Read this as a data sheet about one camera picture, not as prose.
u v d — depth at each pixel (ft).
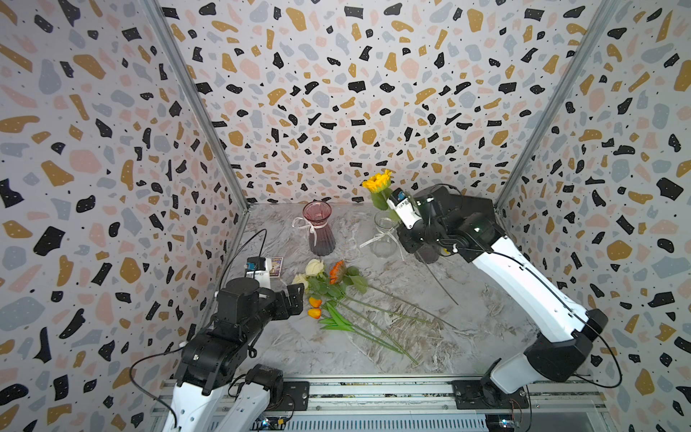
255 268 1.82
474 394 2.42
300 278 3.05
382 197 2.21
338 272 3.06
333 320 2.84
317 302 2.95
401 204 1.98
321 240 3.19
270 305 1.78
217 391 1.32
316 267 3.19
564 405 2.43
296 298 1.92
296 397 2.41
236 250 3.57
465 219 1.65
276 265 3.28
